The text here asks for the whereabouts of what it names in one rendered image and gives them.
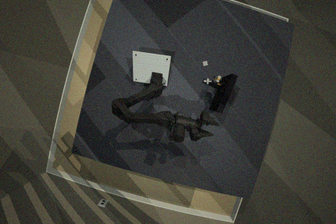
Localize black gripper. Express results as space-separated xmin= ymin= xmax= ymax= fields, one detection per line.
xmin=185 ymin=110 xmax=219 ymax=140

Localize black slatted rack door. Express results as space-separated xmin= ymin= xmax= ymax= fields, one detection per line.
xmin=203 ymin=74 xmax=238 ymax=113

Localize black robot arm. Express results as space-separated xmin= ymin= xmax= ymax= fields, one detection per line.
xmin=112 ymin=72 xmax=200 ymax=142

